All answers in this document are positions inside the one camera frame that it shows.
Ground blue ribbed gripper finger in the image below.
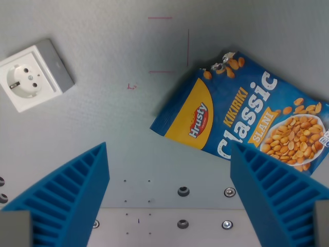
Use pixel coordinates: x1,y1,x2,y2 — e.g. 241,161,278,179
0,142,111,247
230,142,329,247

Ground blue peanut snack bag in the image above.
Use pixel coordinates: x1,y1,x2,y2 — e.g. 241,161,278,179
150,50,329,177

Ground white wall power socket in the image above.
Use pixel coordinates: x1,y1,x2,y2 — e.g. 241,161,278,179
0,38,76,113

